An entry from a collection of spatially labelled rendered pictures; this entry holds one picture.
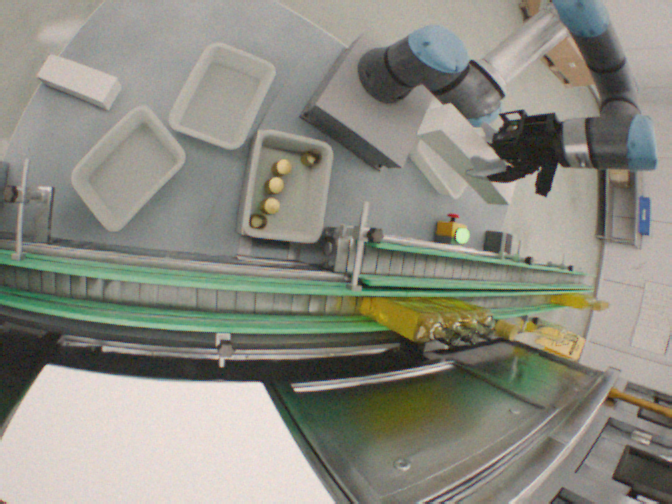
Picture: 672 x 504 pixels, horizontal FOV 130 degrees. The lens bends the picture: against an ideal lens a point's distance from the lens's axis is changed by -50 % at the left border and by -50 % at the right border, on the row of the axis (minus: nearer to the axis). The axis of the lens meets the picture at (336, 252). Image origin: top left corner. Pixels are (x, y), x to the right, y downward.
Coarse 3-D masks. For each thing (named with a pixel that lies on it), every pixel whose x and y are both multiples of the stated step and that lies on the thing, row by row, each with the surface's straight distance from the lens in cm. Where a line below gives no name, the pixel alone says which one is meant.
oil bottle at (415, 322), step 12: (372, 300) 67; (384, 300) 64; (396, 300) 64; (372, 312) 67; (384, 312) 64; (396, 312) 61; (408, 312) 58; (420, 312) 57; (432, 312) 58; (384, 324) 64; (396, 324) 61; (408, 324) 58; (420, 324) 56; (432, 324) 56; (408, 336) 58; (420, 336) 56
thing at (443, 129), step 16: (432, 112) 57; (448, 112) 54; (432, 128) 53; (448, 128) 53; (464, 128) 56; (432, 144) 56; (448, 144) 55; (464, 144) 56; (480, 144) 59; (448, 160) 59; (464, 160) 57; (464, 176) 62; (480, 192) 66; (496, 192) 64; (512, 192) 68
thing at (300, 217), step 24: (264, 144) 72; (288, 144) 70; (312, 144) 68; (264, 168) 71; (312, 168) 74; (264, 192) 71; (288, 192) 72; (312, 192) 72; (288, 216) 72; (312, 216) 70; (288, 240) 65; (312, 240) 67
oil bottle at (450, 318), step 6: (408, 300) 67; (414, 300) 68; (420, 300) 69; (426, 306) 64; (432, 306) 65; (438, 306) 66; (438, 312) 61; (444, 312) 61; (450, 312) 62; (456, 312) 64; (444, 318) 60; (450, 318) 60; (456, 318) 61; (444, 324) 60; (450, 324) 60
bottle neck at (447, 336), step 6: (438, 324) 56; (432, 330) 56; (438, 330) 55; (444, 330) 54; (450, 330) 54; (432, 336) 56; (438, 336) 55; (444, 336) 54; (450, 336) 53; (456, 336) 55; (444, 342) 54; (450, 342) 53; (456, 342) 55
